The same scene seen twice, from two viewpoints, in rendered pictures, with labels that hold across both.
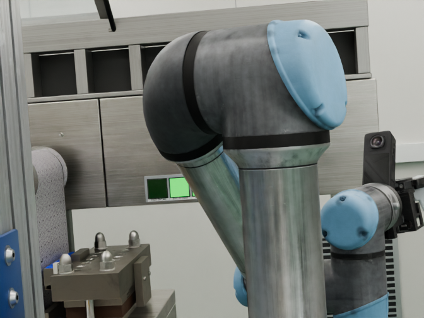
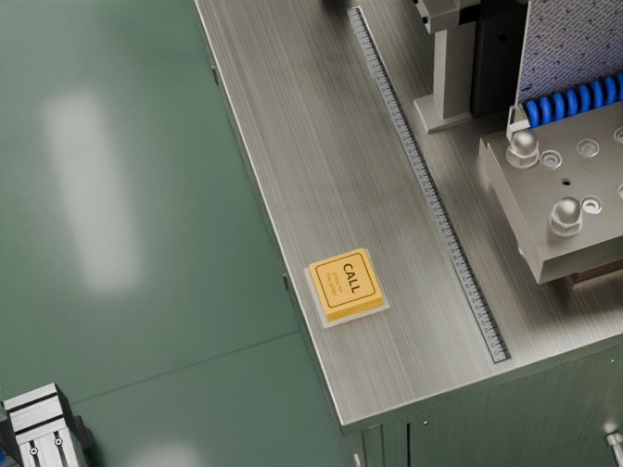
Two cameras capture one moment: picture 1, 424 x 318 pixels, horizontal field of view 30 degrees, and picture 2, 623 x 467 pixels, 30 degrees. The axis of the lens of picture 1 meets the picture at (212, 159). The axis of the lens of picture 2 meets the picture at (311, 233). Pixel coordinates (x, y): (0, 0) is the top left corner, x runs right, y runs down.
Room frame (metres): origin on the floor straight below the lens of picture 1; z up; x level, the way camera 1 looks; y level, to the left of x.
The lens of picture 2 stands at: (1.41, -0.21, 2.15)
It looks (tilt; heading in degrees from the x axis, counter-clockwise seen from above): 62 degrees down; 75
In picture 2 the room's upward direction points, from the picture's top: 9 degrees counter-clockwise
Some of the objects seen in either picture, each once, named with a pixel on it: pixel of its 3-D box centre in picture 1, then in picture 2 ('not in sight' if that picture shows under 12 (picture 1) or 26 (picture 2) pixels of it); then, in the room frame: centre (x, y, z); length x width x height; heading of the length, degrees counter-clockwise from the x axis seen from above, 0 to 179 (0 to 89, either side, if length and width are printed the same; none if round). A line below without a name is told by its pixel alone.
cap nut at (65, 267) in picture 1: (65, 263); (524, 145); (1.83, 0.36, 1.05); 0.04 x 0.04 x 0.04
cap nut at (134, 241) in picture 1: (134, 238); not in sight; (2.15, 0.23, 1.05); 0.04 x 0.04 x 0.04
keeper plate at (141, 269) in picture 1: (143, 280); not in sight; (2.00, 0.20, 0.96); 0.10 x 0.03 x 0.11; 174
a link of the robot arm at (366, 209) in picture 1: (355, 219); not in sight; (1.09, -0.19, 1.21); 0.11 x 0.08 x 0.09; 151
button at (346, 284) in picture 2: not in sight; (345, 283); (1.60, 0.35, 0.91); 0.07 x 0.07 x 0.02; 84
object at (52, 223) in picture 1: (52, 230); (622, 27); (1.97, 0.41, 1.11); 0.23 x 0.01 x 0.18; 174
